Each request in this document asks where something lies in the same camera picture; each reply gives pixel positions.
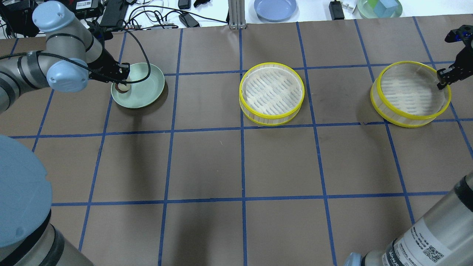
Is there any black power brick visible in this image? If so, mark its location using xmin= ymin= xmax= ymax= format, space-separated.
xmin=329 ymin=0 xmax=345 ymax=20

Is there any blue plate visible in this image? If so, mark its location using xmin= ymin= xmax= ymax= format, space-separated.
xmin=253 ymin=0 xmax=297 ymax=22

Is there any aluminium frame post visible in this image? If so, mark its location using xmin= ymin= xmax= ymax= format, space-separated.
xmin=228 ymin=0 xmax=247 ymax=29

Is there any blue foam cube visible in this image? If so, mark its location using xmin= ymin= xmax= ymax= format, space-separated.
xmin=373 ymin=0 xmax=399 ymax=17

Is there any brown bun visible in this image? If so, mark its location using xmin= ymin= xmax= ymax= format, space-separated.
xmin=114 ymin=84 xmax=127 ymax=94

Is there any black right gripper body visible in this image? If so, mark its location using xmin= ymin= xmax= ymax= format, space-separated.
xmin=445 ymin=25 xmax=473 ymax=74

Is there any white bun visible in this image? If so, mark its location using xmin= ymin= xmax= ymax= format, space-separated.
xmin=116 ymin=83 xmax=131 ymax=93

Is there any clear green bowl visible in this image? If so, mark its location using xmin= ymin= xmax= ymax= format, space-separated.
xmin=357 ymin=0 xmax=403 ymax=18

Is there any yellow steamer basket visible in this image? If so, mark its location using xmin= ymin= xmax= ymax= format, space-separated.
xmin=238 ymin=62 xmax=306 ymax=126
xmin=370 ymin=61 xmax=452 ymax=128

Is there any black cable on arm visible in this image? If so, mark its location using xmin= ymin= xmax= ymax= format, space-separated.
xmin=0 ymin=22 xmax=151 ymax=85

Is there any green foam cube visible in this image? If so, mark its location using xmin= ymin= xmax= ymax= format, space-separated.
xmin=367 ymin=0 xmax=379 ymax=9

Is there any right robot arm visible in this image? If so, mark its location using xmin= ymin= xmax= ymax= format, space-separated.
xmin=344 ymin=25 xmax=473 ymax=266

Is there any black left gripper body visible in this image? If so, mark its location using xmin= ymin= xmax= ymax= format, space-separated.
xmin=88 ymin=61 xmax=130 ymax=83

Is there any light green plate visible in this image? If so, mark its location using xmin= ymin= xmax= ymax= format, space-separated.
xmin=111 ymin=64 xmax=166 ymax=108

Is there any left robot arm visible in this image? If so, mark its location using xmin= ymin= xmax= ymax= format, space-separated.
xmin=0 ymin=1 xmax=130 ymax=266

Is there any black power adapter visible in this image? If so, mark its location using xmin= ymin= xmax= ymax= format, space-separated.
xmin=178 ymin=13 xmax=200 ymax=28

